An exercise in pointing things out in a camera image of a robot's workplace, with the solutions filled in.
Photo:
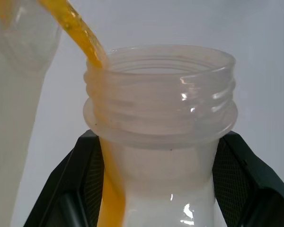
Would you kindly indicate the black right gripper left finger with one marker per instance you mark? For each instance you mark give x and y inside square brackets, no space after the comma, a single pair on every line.
[68,189]

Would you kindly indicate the slim clear plastic bottle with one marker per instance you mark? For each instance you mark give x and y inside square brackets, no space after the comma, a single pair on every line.
[11,118]

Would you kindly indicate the orange liquid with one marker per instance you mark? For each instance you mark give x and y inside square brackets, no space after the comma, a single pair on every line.
[73,26]

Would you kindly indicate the flask with yellow liquid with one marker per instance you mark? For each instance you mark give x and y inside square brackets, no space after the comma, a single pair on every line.
[161,106]

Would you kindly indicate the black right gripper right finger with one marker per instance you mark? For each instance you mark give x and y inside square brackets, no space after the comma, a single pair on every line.
[251,189]

